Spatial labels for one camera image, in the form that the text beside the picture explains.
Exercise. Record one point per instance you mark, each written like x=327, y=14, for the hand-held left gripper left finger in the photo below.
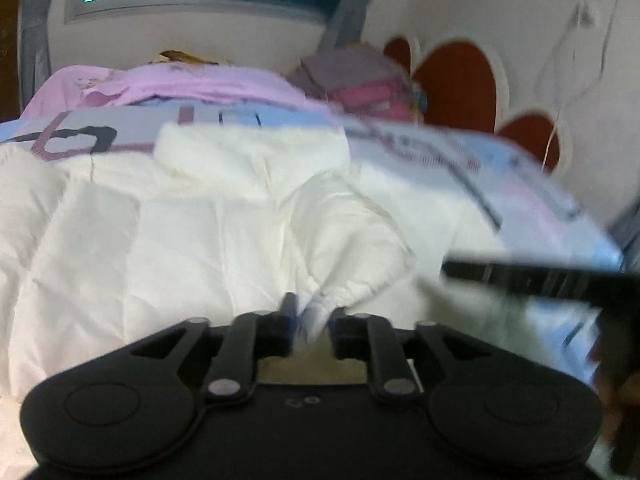
x=288, y=310

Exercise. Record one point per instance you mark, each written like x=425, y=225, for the brown wooden wardrobe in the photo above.
x=7, y=35

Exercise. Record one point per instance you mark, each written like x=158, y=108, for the patterned bed sheet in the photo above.
x=525, y=195

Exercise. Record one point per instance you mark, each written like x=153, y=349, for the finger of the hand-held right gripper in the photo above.
x=520, y=277

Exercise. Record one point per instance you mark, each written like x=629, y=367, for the pile of grey pink clothes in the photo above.
x=360, y=77

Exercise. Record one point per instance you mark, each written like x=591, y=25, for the yellow printed cloth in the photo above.
x=185, y=57

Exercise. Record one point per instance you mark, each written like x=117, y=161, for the white padded jacket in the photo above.
x=200, y=240

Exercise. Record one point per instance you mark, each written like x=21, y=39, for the red flower-shaped headboard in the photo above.
x=460, y=90

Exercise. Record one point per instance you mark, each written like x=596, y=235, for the grey curtain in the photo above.
x=35, y=35
x=625, y=230
x=350, y=5

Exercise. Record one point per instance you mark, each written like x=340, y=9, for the pink blanket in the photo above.
x=200, y=82

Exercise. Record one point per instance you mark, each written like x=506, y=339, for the white wall charger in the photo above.
x=586, y=15

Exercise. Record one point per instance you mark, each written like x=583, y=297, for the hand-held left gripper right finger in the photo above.
x=338, y=325

